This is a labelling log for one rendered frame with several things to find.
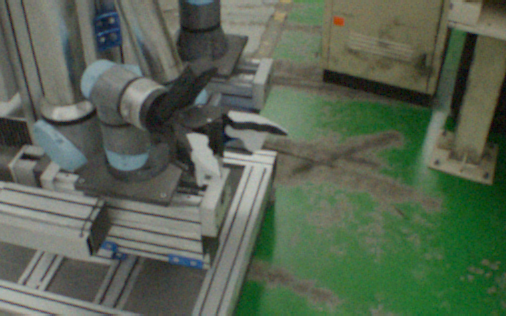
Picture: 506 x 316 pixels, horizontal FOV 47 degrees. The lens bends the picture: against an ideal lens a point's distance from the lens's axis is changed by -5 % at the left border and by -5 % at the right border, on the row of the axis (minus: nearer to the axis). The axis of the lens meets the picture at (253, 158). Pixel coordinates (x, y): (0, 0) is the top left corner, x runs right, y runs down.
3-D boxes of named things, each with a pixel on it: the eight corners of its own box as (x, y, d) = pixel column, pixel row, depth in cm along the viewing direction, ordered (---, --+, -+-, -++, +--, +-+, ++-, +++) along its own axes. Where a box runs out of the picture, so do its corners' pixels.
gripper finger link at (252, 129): (284, 149, 94) (224, 143, 94) (288, 116, 90) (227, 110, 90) (284, 161, 91) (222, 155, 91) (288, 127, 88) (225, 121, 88)
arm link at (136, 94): (155, 72, 96) (116, 88, 91) (175, 81, 94) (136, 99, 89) (155, 112, 100) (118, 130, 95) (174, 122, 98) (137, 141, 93)
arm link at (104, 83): (115, 89, 106) (109, 48, 101) (158, 112, 101) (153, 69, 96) (81, 110, 102) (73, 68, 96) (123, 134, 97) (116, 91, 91)
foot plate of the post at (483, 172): (438, 131, 259) (440, 124, 257) (497, 146, 251) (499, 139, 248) (427, 168, 240) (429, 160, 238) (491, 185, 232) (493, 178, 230)
